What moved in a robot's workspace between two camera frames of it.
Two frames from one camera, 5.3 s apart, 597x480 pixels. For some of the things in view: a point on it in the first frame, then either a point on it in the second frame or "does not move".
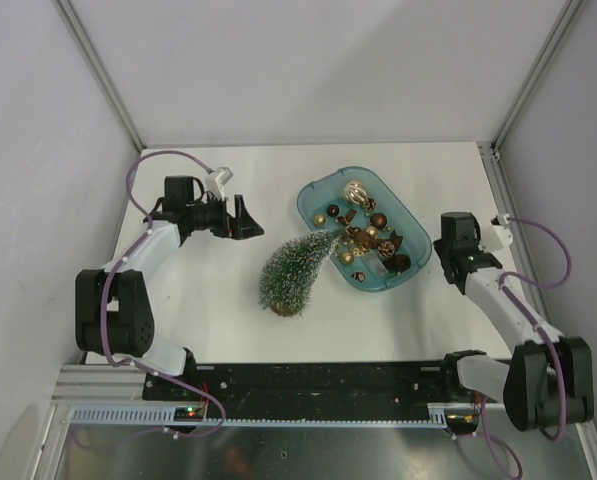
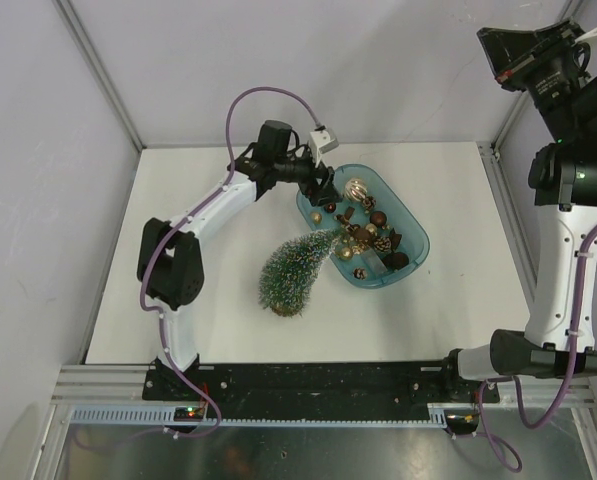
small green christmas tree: (289, 271) does not move
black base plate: (435, 385) does not move
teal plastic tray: (383, 239) does not move
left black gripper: (239, 227) -> (324, 193)
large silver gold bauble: (355, 192) does not move
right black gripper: (440, 246) -> (510, 52)
